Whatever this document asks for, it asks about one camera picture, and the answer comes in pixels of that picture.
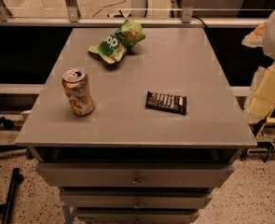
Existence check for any orange soda can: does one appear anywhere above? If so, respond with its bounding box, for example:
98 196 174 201
62 68 94 116

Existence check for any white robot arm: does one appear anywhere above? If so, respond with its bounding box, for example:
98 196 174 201
241 10 275 119

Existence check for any grey drawer cabinet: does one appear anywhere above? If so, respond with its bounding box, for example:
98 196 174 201
15 27 258 224

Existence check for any black chocolate bar wrapper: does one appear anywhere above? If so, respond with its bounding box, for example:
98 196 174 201
145 91 187 116

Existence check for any green chip bag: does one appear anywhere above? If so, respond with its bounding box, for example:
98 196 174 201
88 20 145 64

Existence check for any top grey drawer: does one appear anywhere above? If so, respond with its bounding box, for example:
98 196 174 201
36 163 234 188

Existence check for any grey drawer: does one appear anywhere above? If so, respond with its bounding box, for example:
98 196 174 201
36 163 234 188
61 189 213 209
76 209 199 224

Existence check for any middle grey drawer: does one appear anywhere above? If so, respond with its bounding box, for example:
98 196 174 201
61 189 213 209

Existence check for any bottom grey drawer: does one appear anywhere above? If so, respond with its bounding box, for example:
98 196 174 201
76 209 199 224

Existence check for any yellow metal stand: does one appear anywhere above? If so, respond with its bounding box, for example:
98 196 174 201
241 106 275 162

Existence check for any black chair base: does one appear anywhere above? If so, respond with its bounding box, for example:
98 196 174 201
0 84 28 224

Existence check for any black floor cable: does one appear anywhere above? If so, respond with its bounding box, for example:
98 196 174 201
91 0 133 19

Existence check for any metal railing frame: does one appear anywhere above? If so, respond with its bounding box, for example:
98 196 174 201
0 0 268 28

